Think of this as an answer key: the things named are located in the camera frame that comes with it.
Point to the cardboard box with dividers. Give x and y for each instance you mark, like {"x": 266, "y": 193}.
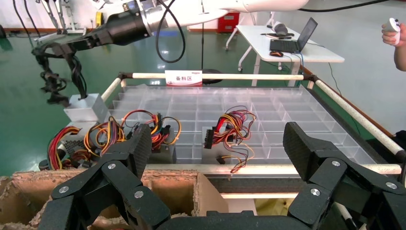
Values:
{"x": 177, "y": 190}

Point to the white office table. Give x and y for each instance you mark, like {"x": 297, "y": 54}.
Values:
{"x": 317, "y": 54}

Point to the person's bare forearm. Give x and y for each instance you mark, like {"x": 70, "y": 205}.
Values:
{"x": 401, "y": 58}

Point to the red white label sign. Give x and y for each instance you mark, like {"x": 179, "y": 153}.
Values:
{"x": 183, "y": 78}

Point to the black pipe corner connector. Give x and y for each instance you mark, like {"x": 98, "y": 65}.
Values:
{"x": 311, "y": 78}
{"x": 124, "y": 76}

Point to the yellow round object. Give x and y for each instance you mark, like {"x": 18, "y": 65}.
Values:
{"x": 99, "y": 19}

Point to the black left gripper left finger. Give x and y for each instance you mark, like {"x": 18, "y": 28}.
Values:
{"x": 120, "y": 177}

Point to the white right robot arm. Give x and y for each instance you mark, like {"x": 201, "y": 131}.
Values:
{"x": 228, "y": 8}

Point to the red cabinet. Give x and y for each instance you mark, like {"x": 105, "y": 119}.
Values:
{"x": 228, "y": 22}

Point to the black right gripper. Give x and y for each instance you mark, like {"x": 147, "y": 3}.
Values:
{"x": 127, "y": 28}

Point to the white metal stand frame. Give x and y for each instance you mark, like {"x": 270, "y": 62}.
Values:
{"x": 68, "y": 19}

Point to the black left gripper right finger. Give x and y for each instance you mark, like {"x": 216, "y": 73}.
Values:
{"x": 330, "y": 177}

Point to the black pole stand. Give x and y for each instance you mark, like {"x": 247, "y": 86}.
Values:
{"x": 212, "y": 72}

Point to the black laptop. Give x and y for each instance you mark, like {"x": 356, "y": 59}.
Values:
{"x": 287, "y": 46}

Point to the person's bare hand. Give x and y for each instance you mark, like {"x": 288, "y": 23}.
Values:
{"x": 401, "y": 36}

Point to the clear acrylic divider tray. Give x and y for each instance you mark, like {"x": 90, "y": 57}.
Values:
{"x": 285, "y": 104}

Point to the white handheld controller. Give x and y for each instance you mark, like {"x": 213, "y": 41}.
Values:
{"x": 393, "y": 23}

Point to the orange black computer mouse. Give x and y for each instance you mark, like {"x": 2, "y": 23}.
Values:
{"x": 276, "y": 54}

